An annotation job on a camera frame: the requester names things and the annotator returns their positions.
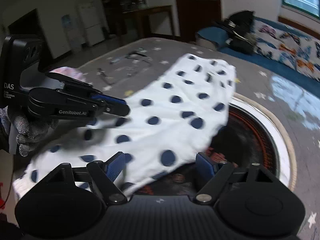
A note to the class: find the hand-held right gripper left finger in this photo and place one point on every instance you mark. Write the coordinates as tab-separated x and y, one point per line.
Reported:
115	167

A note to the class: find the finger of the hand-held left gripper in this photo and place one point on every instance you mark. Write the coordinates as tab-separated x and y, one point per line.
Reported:
75	83
113	104

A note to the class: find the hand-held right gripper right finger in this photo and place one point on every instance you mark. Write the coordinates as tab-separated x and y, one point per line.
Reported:
203	167

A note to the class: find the white polka dot garment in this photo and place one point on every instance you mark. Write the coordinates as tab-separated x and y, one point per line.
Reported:
175	100

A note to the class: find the person's left hand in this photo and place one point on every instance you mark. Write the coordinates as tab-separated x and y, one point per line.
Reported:
30	130

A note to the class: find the pink cloth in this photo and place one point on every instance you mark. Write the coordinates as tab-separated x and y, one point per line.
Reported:
68	71

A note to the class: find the clear plastic zip bag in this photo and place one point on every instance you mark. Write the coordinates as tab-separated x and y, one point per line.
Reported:
125	65

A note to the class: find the white water dispenser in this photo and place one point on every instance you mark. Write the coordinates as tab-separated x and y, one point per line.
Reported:
70	33

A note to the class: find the round black heater white rim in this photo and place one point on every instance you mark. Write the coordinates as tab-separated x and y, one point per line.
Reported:
252	140

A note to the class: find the white refrigerator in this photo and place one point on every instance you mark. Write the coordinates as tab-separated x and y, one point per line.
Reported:
91	25

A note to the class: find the dark wooden table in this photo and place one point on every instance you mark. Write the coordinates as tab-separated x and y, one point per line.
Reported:
150	17

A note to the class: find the grey star-print table cover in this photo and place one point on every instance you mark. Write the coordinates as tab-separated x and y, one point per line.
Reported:
252	80

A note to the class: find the blue sofa cushion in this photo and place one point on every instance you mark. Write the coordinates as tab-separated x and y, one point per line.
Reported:
212	36

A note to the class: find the black bag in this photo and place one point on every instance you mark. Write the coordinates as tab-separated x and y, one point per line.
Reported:
240	30

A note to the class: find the printed sofa cover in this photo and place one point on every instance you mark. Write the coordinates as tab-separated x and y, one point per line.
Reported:
287	45

